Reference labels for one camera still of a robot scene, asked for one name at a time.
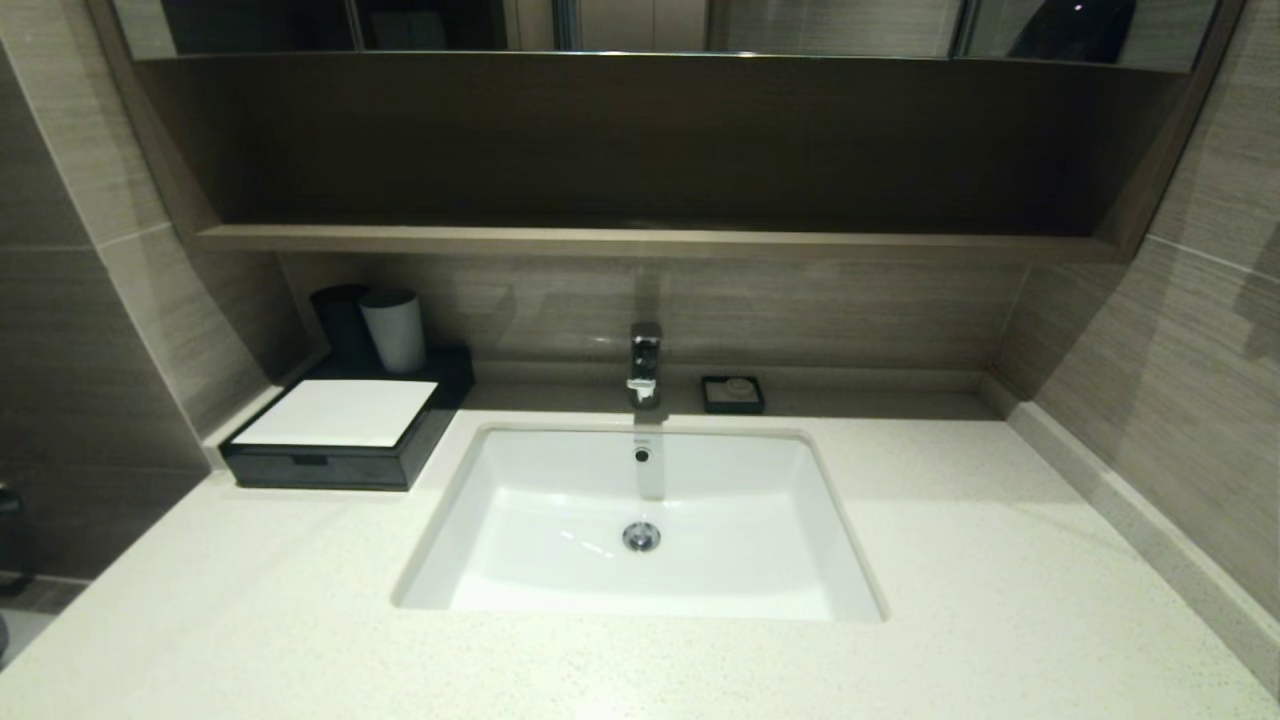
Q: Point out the round white soap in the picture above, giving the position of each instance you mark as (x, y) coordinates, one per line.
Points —
(738, 386)

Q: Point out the chrome sink drain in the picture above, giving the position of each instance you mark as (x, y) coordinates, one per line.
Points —
(641, 537)

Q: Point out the brown wooden shelf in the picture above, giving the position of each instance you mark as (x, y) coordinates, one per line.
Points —
(650, 241)

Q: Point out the black amenity drawer box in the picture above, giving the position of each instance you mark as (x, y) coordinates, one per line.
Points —
(445, 385)

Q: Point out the white sink basin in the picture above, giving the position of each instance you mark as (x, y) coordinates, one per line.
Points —
(740, 540)

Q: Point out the wall mirror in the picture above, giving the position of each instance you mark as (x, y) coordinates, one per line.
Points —
(820, 25)

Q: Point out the black soap dish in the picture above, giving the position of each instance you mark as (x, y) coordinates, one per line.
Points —
(712, 400)

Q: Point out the grey plastic cup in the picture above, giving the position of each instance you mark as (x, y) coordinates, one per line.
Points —
(395, 332)

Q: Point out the chrome faucet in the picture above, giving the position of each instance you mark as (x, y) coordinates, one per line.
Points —
(645, 362)

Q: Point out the black cup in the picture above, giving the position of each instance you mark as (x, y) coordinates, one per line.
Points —
(337, 315)

